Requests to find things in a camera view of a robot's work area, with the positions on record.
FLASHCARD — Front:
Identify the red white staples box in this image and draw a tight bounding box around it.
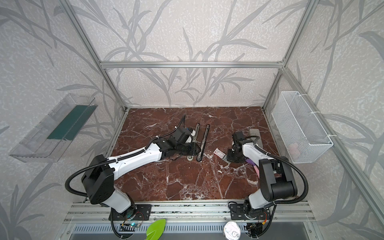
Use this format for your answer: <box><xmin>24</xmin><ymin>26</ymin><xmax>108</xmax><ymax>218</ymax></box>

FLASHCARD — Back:
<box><xmin>214</xmin><ymin>148</ymin><xmax>227</xmax><ymax>160</ymax></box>

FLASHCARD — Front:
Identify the black stapler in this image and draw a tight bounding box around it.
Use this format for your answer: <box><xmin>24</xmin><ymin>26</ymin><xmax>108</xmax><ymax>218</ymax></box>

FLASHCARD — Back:
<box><xmin>197</xmin><ymin>124</ymin><xmax>210</xmax><ymax>162</ymax></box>

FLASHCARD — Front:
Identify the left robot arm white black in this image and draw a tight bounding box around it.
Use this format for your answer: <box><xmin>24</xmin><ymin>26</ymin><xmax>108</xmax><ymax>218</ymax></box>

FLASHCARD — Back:
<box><xmin>65</xmin><ymin>127</ymin><xmax>201</xmax><ymax>215</ymax></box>

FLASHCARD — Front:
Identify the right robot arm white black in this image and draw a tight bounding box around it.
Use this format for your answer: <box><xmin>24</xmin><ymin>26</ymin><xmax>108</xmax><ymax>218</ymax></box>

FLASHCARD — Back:
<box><xmin>227</xmin><ymin>132</ymin><xmax>309</xmax><ymax>210</ymax></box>

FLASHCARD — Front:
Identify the purple pink hand rake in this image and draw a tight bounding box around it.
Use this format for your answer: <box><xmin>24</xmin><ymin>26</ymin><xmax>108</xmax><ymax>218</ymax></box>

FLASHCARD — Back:
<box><xmin>246</xmin><ymin>159</ymin><xmax>260</xmax><ymax>178</ymax></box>

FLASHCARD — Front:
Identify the pink item in basket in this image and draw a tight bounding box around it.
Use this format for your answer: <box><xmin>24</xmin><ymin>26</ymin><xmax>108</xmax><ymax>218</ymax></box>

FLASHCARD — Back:
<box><xmin>288</xmin><ymin>143</ymin><xmax>301</xmax><ymax>160</ymax></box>

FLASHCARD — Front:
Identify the round silver can lid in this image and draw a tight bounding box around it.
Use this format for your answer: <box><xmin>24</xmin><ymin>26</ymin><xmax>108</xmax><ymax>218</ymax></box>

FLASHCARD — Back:
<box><xmin>223</xmin><ymin>221</ymin><xmax>241</xmax><ymax>240</ymax></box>

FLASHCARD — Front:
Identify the green leaf sticker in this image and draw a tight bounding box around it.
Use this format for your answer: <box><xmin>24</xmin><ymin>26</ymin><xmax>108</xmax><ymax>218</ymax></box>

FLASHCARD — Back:
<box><xmin>146</xmin><ymin>219</ymin><xmax>166</xmax><ymax>240</ymax></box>

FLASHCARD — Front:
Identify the small green circuit board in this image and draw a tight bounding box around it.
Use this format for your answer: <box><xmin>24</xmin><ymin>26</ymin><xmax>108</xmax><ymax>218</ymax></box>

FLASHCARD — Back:
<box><xmin>121</xmin><ymin>223</ymin><xmax>142</xmax><ymax>229</ymax></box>

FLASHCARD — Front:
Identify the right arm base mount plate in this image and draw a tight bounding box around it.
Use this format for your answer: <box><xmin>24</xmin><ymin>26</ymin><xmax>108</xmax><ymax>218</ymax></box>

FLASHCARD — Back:
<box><xmin>228</xmin><ymin>202</ymin><xmax>270</xmax><ymax>221</ymax></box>

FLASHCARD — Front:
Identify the white wire mesh basket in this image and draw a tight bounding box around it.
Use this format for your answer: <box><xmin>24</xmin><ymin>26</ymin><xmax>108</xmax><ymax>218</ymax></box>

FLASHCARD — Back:
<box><xmin>272</xmin><ymin>91</ymin><xmax>334</xmax><ymax>164</ymax></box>

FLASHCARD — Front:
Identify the clear plastic wall tray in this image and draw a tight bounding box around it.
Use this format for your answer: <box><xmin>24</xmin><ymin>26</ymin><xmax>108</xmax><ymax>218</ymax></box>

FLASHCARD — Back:
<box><xmin>9</xmin><ymin>94</ymin><xmax>98</xmax><ymax>163</ymax></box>

